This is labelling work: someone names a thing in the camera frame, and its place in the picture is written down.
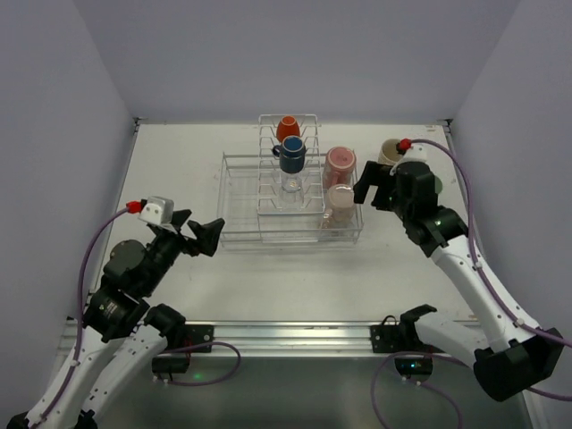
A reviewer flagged cream coral pattern mug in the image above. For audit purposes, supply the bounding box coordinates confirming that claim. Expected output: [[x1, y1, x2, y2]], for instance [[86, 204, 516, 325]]
[[378, 139, 403, 165]]

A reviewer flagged green plastic cup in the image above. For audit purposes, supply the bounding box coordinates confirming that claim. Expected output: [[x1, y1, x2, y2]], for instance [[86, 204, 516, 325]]
[[434, 176, 443, 195]]

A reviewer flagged pale pink glossy mug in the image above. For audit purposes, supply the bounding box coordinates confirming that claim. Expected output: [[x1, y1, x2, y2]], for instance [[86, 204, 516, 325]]
[[320, 184, 356, 230]]

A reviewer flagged clear glass tumbler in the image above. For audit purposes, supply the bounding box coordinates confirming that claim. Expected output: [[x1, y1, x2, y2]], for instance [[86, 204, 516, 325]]
[[279, 172, 304, 211]]

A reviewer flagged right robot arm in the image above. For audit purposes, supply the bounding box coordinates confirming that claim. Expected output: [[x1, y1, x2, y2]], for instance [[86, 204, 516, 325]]
[[353, 161, 564, 401]]

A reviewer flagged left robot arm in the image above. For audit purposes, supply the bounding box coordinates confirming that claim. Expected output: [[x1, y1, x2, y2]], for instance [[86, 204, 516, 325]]
[[8, 198, 225, 428]]

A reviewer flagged dark blue mug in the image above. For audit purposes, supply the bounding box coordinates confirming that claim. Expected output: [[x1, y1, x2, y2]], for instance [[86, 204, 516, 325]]
[[272, 136, 307, 174]]

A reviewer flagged orange cup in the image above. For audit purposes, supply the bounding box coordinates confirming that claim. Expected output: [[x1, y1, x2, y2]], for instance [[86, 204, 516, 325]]
[[276, 115, 300, 143]]

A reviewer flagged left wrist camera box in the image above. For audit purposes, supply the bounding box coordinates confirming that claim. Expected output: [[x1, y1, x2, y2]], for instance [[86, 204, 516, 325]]
[[138, 197, 174, 226]]

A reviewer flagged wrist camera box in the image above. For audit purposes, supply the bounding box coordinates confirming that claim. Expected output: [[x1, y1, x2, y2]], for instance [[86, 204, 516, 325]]
[[391, 143, 427, 171], [138, 197, 174, 226]]

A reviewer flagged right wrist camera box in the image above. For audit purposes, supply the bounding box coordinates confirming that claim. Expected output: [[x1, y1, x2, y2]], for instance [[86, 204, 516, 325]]
[[391, 143, 427, 171]]

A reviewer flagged white wire dish rack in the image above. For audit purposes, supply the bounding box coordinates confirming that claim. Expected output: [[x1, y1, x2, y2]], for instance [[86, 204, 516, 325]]
[[217, 151, 363, 248]]

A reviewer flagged white wire plate rack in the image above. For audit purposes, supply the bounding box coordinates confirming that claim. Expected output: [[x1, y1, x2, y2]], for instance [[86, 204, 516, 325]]
[[257, 114, 324, 216]]

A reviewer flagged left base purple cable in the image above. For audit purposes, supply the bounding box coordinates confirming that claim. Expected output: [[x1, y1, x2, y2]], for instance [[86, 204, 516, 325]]
[[154, 340, 242, 387]]

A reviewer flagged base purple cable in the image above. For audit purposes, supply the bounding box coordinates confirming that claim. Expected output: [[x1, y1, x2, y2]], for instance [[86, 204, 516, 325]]
[[371, 355, 466, 429], [154, 340, 242, 387]]

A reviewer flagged aluminium mounting rail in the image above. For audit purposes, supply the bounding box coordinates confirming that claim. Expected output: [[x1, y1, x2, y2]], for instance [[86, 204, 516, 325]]
[[58, 318, 443, 358]]

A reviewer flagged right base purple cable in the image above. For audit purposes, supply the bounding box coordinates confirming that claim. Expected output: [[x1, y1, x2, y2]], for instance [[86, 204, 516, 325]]
[[371, 355, 466, 429]]

